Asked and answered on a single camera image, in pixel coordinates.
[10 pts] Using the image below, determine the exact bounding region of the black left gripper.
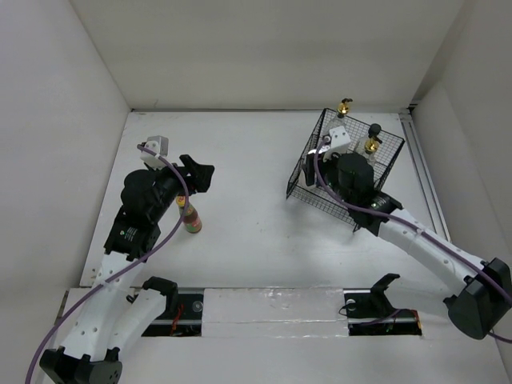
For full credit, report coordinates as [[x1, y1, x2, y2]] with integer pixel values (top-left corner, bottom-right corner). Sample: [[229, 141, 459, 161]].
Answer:
[[148, 154, 212, 222]]

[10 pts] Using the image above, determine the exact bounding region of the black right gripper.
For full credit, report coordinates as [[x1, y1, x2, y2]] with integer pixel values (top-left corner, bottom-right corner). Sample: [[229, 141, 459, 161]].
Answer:
[[302, 147, 354, 208]]

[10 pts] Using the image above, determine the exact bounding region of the red sauce bottle yellow cap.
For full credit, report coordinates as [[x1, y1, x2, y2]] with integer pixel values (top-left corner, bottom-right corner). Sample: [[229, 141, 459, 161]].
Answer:
[[175, 195, 202, 234]]

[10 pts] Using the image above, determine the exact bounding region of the dark oil bottle gold spout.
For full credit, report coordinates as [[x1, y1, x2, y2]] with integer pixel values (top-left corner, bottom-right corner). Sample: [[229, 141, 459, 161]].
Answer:
[[326, 98, 353, 131]]

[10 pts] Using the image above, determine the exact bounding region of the clear oil bottle gold spout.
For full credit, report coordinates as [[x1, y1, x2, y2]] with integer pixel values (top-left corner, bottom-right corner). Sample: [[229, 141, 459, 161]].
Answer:
[[362, 138, 381, 166]]

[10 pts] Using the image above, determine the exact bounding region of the black cap vinegar bottle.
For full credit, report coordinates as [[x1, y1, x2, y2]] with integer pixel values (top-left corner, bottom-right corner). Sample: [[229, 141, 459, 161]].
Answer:
[[354, 123, 382, 154]]

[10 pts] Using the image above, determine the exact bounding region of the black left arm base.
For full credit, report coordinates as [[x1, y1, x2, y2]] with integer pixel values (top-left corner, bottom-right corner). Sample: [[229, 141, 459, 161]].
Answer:
[[126, 276, 204, 337]]

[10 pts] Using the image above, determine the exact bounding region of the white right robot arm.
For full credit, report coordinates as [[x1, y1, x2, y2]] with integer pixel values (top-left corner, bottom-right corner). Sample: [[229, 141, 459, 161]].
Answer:
[[305, 149, 511, 340]]

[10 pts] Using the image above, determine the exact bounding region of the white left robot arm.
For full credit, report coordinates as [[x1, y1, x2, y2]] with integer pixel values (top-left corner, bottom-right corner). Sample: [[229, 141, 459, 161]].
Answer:
[[39, 151, 214, 383]]

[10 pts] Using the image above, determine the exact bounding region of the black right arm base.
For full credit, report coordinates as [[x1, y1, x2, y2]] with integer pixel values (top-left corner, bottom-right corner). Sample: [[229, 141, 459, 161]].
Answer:
[[338, 274, 422, 337]]

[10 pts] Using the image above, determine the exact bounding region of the white foam block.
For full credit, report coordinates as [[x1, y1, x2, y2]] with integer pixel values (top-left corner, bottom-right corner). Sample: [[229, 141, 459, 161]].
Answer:
[[202, 288, 348, 338]]

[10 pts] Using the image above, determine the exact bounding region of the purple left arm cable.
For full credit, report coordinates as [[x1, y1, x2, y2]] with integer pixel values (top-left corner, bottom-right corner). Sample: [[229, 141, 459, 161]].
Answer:
[[24, 144, 189, 384]]

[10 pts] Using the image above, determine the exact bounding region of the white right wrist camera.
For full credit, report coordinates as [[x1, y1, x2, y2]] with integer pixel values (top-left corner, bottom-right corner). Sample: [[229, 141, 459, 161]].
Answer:
[[324, 125, 351, 158]]

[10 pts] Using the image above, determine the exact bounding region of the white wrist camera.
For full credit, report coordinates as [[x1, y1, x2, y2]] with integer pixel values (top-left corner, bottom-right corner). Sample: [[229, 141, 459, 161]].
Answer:
[[324, 125, 351, 158], [140, 135, 169, 170]]

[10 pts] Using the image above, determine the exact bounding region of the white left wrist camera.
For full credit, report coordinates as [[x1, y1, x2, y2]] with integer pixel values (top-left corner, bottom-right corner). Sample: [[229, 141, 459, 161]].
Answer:
[[140, 135, 169, 170]]

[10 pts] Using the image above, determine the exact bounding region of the black wire basket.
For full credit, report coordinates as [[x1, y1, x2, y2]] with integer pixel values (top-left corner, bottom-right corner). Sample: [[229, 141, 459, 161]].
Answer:
[[286, 108, 405, 230]]

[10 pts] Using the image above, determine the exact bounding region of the aluminium rail right side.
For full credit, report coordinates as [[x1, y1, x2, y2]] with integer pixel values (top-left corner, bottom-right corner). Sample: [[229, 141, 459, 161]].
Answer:
[[398, 109, 452, 242]]

